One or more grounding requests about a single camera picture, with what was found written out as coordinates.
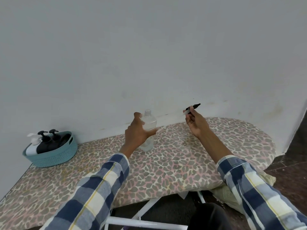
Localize person's right hand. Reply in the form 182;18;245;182
185;107;213;139

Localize person's left hand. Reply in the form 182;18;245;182
119;112;160;159

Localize tall clear plastic bottle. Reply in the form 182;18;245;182
138;109;158;152

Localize long-tube black pump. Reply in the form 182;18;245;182
183;103;201;115

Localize black soap dispenser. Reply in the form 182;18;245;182
37;140;59;155
49;134;72;149

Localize person's right forearm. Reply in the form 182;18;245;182
196;129;307;230

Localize person's left forearm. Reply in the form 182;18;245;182
39;143;138;230

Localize person's black trousers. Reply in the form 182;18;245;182
187;203;233;230

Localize leopard print ironing board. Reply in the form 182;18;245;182
0;117;278;230

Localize teal plastic basket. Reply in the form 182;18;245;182
22;131;78;168

